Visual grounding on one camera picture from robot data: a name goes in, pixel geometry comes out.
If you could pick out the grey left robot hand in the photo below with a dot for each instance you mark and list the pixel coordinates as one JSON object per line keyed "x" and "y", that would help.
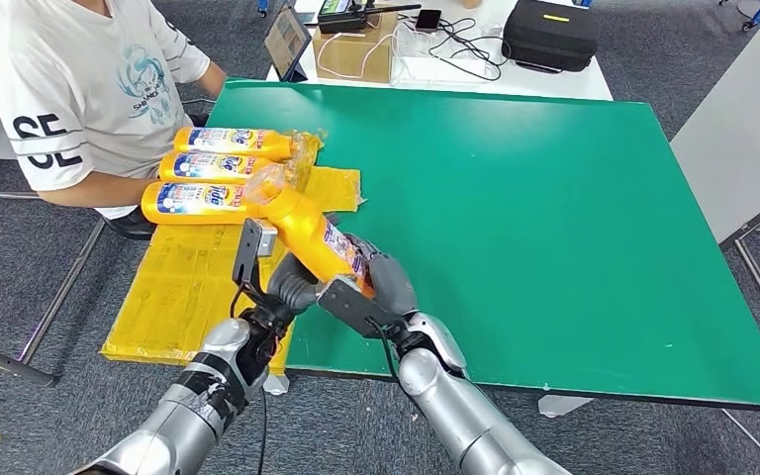
{"x": 291, "y": 285}

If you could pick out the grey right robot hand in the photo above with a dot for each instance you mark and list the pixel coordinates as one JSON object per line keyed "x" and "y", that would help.
{"x": 390, "y": 282}

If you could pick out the orange detergent bottle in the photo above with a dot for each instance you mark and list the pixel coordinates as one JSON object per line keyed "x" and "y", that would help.
{"x": 196, "y": 216}
{"x": 268, "y": 145}
{"x": 167, "y": 169}
{"x": 301, "y": 223}

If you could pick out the person's left forearm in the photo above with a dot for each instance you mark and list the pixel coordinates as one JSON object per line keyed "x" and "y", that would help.
{"x": 213, "y": 78}

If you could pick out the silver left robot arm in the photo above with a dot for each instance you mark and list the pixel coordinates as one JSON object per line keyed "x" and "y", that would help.
{"x": 183, "y": 419}

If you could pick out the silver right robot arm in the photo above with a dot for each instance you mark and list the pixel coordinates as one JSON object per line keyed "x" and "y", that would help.
{"x": 465, "y": 419}

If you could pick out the person's right forearm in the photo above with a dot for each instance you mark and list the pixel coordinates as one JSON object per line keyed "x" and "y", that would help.
{"x": 91, "y": 190}

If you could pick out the white table foot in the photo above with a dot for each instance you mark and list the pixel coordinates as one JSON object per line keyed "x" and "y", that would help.
{"x": 274, "y": 383}
{"x": 563, "y": 406}

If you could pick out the yellow taped cardboard mat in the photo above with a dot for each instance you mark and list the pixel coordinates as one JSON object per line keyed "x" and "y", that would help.
{"x": 177, "y": 295}

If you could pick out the green table board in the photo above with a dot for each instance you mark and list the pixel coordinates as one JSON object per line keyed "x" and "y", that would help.
{"x": 583, "y": 229}

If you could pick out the clear plastic box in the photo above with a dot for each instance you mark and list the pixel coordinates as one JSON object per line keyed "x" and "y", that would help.
{"x": 419, "y": 69}

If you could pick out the brown cardboard box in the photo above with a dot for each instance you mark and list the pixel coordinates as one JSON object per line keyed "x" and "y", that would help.
{"x": 352, "y": 59}

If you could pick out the tablet on stand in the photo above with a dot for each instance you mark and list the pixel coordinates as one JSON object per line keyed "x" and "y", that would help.
{"x": 287, "y": 42}

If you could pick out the white table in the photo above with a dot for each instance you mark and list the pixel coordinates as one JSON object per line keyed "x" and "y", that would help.
{"x": 550, "y": 86}

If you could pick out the black radio device with antenna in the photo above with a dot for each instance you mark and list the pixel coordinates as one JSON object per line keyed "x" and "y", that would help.
{"x": 344, "y": 22}

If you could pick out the black smartphone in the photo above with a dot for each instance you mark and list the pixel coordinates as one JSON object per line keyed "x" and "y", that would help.
{"x": 428, "y": 20}

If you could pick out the brown cup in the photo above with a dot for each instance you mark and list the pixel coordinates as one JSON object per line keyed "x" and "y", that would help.
{"x": 472, "y": 3}

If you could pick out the black carrying case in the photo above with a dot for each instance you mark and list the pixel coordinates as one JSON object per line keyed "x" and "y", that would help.
{"x": 550, "y": 35}

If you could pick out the person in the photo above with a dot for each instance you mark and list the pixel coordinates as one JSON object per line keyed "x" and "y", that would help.
{"x": 59, "y": 78}

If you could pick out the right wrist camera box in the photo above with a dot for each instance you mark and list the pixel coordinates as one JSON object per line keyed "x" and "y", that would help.
{"x": 350, "y": 308}

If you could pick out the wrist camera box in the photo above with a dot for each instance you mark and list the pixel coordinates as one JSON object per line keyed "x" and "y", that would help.
{"x": 350, "y": 308}
{"x": 252, "y": 249}

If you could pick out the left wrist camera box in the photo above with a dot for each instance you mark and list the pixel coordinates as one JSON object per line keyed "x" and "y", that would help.
{"x": 252, "y": 249}

